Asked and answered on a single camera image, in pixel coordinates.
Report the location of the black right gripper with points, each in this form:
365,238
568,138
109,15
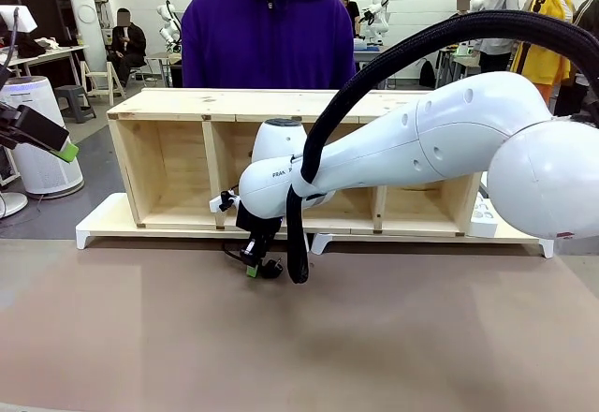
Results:
257,229

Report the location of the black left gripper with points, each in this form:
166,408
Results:
9,126

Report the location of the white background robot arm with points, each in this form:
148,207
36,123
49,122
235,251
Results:
169,28
376,14

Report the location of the grey plastic stool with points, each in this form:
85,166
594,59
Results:
75,103

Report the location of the white round air purifier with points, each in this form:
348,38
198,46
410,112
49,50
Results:
42,173

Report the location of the white-legged wooden riser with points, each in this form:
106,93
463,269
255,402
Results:
320,243
107,220

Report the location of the long white side table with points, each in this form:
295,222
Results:
47,54

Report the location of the small wooden step ladder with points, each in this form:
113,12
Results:
98,75

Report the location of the white fan base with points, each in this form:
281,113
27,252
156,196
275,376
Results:
11,203

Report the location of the dark clothes pile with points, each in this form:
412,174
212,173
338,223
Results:
28,47

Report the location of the seated man in black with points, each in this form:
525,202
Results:
128,42

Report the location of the tall white air conditioner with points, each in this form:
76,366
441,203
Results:
86,9

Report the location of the wooden shelf box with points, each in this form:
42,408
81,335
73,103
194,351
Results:
178,103

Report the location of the person in purple hoodie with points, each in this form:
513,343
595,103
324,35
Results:
262,47

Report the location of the black backpack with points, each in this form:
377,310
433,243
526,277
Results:
427,75

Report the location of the black-haired person in black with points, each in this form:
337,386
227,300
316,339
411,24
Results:
352,9

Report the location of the distant person by mannequins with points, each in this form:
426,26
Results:
463,2

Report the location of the mannequin in yellow jacket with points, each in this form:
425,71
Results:
543,63

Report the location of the figure in dark brown jacket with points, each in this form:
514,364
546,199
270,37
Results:
590,14

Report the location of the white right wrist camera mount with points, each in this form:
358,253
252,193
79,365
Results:
217,203

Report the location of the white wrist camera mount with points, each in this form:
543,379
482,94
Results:
217,203
21,19

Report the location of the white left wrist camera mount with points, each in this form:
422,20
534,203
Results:
21,19

